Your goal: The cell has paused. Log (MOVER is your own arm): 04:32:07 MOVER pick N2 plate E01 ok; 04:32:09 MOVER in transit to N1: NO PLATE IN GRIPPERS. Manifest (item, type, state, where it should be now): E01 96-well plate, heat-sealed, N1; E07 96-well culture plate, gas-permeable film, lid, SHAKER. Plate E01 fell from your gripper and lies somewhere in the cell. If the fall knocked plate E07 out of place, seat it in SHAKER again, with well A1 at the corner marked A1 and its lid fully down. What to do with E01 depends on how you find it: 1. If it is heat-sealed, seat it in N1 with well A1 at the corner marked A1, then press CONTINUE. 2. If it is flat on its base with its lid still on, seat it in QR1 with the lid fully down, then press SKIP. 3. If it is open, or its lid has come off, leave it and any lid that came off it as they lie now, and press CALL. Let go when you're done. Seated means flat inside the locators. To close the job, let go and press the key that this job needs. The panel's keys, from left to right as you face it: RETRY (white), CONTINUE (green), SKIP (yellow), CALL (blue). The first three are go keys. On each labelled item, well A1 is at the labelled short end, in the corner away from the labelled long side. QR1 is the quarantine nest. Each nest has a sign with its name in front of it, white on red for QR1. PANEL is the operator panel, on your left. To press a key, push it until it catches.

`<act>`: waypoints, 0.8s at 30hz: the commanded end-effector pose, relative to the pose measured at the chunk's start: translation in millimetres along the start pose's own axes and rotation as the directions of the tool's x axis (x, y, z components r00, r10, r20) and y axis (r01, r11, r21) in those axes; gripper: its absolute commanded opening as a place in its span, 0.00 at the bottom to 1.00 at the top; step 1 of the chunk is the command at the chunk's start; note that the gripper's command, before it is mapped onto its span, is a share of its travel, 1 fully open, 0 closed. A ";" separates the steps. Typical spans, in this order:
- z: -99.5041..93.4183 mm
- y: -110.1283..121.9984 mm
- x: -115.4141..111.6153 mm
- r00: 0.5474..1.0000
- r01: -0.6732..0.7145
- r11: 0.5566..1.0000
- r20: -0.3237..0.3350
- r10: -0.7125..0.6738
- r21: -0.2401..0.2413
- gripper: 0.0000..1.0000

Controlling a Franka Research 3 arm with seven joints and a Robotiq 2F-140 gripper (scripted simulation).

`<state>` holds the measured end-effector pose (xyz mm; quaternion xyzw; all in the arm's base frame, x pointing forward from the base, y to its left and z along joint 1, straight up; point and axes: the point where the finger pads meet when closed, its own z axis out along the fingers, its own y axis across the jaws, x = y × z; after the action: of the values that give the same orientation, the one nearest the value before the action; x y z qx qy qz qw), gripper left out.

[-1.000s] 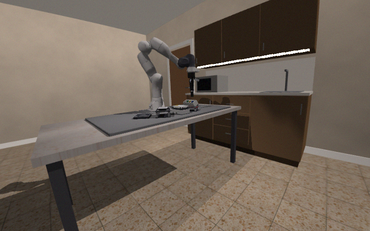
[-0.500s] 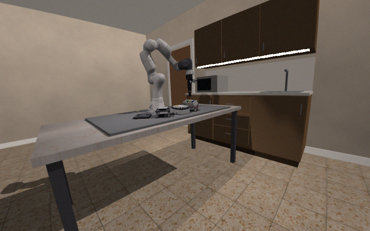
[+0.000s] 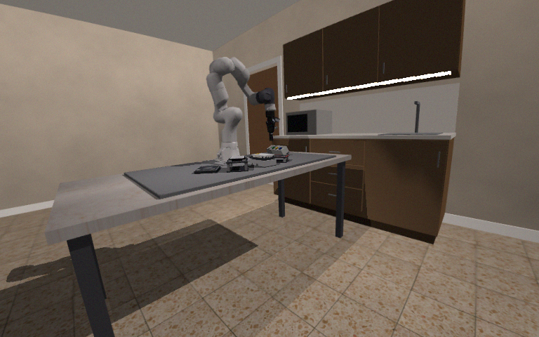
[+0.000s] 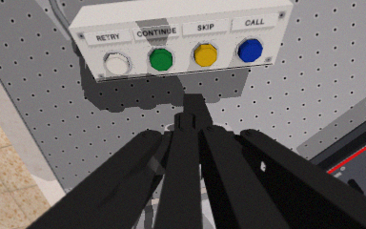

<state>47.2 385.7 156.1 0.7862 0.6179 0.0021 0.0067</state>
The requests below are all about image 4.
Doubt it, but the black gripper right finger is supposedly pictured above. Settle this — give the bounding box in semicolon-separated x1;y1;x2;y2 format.
193;94;366;229

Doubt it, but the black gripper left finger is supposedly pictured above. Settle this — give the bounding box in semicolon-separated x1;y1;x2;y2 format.
26;94;203;229

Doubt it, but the grey operator button panel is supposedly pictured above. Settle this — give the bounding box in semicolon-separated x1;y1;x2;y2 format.
50;0;294;83

